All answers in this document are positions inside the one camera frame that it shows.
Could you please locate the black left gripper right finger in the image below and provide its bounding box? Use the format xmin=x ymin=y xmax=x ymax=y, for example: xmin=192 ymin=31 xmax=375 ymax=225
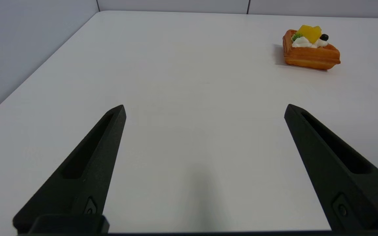
xmin=284 ymin=104 xmax=378 ymax=231

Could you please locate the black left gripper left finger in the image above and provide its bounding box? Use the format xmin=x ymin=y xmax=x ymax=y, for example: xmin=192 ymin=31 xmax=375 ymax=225
xmin=12 ymin=105 xmax=127 ymax=235

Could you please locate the triangle waffle bread with fruit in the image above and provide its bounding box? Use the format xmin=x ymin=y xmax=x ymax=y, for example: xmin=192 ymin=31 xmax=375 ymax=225
xmin=283 ymin=25 xmax=341 ymax=70

